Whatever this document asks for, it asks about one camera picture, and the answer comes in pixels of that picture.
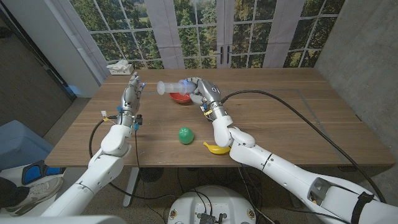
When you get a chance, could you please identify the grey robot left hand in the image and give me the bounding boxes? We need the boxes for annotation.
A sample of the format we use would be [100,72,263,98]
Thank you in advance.
[117,72,146,125]

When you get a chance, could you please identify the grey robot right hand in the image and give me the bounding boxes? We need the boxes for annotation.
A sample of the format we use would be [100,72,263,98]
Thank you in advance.
[179,77,225,121]

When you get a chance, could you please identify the large clear plastic syringe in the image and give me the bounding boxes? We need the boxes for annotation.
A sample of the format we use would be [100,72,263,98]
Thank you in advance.
[156,80,197,96]

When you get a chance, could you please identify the red bowl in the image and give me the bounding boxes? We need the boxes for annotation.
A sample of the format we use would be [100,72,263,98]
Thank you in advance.
[169,92,192,104]

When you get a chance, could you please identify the green toy apple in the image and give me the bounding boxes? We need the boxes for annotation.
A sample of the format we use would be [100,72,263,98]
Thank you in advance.
[178,126,195,145]

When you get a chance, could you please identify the yellow toy banana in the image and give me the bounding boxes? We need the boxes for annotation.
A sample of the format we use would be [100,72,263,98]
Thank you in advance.
[203,141,231,155]

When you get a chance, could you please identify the white power strip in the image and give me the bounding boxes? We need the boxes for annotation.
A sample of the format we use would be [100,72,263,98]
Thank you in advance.
[109,64,135,76]

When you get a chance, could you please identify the crumpled white tissue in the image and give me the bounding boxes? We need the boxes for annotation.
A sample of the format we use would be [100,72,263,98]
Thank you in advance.
[106,59,130,71]

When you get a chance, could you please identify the printed window forest backdrop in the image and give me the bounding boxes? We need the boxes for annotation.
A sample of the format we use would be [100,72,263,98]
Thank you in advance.
[68,0,346,70]

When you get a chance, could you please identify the black round fan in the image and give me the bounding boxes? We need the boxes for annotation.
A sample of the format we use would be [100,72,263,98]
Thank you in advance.
[139,167,165,183]

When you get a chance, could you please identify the white table leg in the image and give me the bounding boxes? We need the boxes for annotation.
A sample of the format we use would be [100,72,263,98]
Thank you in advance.
[123,167,141,208]

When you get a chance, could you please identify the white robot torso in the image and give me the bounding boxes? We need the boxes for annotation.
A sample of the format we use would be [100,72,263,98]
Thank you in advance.
[167,185,257,224]

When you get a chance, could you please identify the blue grey storage bin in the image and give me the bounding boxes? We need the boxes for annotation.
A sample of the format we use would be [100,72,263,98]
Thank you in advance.
[0,119,55,171]

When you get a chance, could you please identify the white base with blue pads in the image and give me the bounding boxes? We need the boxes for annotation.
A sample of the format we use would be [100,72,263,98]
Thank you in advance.
[21,160,66,186]

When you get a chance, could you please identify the grey white sneaker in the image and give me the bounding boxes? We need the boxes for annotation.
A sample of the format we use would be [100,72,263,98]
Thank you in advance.
[5,175,65,217]

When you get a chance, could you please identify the person in dark clothes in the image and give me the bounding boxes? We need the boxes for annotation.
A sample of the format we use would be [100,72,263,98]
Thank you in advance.
[0,177,30,209]

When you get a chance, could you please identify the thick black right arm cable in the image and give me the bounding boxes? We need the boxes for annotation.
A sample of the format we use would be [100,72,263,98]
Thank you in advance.
[220,90,387,203]

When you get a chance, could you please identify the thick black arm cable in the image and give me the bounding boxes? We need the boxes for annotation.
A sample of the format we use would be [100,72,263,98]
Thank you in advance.
[220,90,387,203]
[88,115,178,200]

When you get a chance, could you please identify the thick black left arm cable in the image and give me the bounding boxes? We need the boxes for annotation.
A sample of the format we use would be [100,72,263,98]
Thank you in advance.
[88,115,178,200]

